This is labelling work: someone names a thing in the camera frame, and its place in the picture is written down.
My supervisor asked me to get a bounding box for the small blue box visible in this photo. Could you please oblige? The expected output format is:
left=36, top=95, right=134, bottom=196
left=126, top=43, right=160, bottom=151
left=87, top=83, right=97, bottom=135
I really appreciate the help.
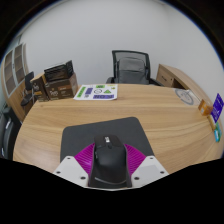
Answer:
left=213, top=129, right=221, bottom=143

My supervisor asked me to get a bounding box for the black leather office chair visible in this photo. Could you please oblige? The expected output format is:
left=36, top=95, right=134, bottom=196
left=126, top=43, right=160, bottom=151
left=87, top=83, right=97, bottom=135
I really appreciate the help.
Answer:
left=0, top=106, right=23, bottom=160

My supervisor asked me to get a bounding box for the green package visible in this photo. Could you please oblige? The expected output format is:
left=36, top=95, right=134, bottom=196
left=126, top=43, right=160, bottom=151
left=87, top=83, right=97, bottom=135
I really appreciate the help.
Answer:
left=215, top=122, right=223, bottom=139

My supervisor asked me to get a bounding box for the black visitor chair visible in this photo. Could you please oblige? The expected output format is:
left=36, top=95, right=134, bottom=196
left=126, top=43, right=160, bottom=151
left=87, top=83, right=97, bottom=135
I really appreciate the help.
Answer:
left=20, top=71, right=39, bottom=108

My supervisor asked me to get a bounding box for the wooden shelf unit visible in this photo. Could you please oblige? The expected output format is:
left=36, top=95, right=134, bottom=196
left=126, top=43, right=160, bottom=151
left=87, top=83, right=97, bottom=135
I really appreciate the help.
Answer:
left=1, top=43, right=34, bottom=121

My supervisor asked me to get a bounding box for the black tray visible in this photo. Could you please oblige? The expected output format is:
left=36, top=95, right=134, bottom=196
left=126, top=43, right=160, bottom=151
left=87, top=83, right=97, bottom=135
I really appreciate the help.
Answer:
left=43, top=60, right=75, bottom=83

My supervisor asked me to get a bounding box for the large brown cardboard box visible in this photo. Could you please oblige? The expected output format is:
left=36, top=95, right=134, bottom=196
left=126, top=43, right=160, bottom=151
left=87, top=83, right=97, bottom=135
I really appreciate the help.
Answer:
left=44, top=73, right=79, bottom=101

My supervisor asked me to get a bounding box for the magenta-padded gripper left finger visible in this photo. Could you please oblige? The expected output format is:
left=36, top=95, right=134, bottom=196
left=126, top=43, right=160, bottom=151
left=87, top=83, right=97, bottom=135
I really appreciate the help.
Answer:
left=53, top=142, right=96, bottom=188

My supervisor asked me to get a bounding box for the small brown cardboard box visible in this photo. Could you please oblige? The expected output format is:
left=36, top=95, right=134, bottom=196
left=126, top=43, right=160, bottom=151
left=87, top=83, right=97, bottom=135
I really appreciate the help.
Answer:
left=31, top=75, right=50, bottom=103

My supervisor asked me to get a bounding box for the wooden side desk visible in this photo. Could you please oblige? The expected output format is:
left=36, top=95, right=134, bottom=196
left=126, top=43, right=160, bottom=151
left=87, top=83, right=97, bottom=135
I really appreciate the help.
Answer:
left=155, top=63, right=214, bottom=101

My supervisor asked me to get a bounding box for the grey backpack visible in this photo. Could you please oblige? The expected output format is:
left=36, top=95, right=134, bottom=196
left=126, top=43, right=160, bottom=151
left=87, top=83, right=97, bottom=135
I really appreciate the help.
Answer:
left=118, top=57, right=149, bottom=85

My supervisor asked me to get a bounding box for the dark grey mouse pad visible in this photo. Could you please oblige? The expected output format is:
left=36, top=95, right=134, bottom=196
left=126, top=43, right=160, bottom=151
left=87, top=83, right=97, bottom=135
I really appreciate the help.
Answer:
left=59, top=116, right=155, bottom=164

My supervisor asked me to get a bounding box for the tan box with white label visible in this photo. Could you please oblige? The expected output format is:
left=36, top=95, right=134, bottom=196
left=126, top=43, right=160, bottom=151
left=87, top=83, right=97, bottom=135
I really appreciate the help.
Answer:
left=207, top=114, right=218, bottom=131

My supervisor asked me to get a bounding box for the purple package card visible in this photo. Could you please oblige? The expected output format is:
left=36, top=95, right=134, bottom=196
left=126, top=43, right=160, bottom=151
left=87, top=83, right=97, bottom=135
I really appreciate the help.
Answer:
left=210, top=92, right=224, bottom=124

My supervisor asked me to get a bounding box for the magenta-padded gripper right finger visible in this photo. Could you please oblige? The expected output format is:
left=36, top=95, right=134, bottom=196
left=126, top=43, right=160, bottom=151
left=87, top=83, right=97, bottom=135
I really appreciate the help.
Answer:
left=123, top=142, right=170, bottom=188

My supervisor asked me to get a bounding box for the dark grey computer mouse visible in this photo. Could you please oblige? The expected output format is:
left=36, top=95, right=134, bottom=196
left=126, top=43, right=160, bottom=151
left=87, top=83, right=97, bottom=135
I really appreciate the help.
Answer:
left=87, top=134, right=132, bottom=189

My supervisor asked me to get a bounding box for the white printed sticker sheet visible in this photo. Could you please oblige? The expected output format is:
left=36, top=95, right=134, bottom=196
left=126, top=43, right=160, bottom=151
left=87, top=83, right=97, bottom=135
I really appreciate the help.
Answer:
left=73, top=83, right=119, bottom=101

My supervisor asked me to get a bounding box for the black mesh office chair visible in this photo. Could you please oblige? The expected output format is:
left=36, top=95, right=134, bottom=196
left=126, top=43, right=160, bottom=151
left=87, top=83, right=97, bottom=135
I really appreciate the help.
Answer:
left=105, top=49, right=163, bottom=87

